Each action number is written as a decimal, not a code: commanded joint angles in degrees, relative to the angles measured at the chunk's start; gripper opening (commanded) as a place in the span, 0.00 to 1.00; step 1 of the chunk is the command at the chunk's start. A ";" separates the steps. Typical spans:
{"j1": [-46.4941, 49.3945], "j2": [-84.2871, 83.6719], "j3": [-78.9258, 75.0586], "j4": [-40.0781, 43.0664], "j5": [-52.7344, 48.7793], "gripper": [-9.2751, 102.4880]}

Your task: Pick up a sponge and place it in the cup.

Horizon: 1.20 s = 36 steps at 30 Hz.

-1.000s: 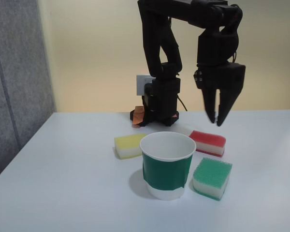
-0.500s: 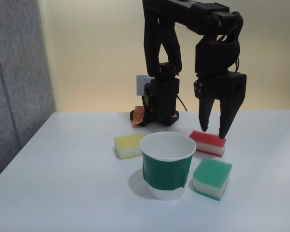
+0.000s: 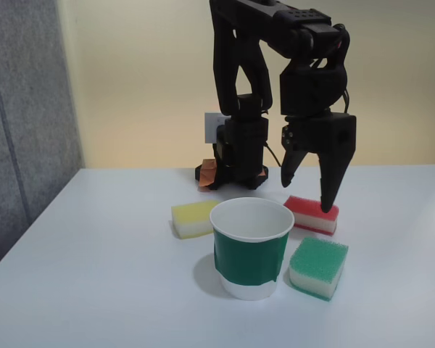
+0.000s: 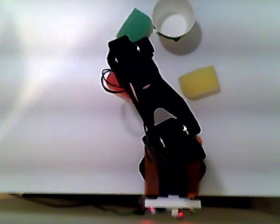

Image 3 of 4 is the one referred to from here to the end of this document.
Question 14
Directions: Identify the yellow sponge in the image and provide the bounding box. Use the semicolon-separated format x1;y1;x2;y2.
170;199;222;240

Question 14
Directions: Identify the red sponge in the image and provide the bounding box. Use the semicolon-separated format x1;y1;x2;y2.
283;195;340;237

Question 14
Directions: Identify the grey felt partition panel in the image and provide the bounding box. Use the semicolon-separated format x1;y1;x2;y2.
0;0;86;279

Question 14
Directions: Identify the green sponge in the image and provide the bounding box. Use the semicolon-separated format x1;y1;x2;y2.
289;236;350;303

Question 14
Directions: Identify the white paper cup green tape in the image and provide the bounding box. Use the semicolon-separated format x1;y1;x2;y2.
209;196;296;302

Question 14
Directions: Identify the black arm wire loop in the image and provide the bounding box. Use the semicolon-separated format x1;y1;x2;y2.
331;22;352;114

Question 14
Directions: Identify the white controller board mount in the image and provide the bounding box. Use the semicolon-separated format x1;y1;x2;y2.
204;112;226;144

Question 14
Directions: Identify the black base cable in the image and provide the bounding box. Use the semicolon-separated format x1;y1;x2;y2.
263;140;283;169

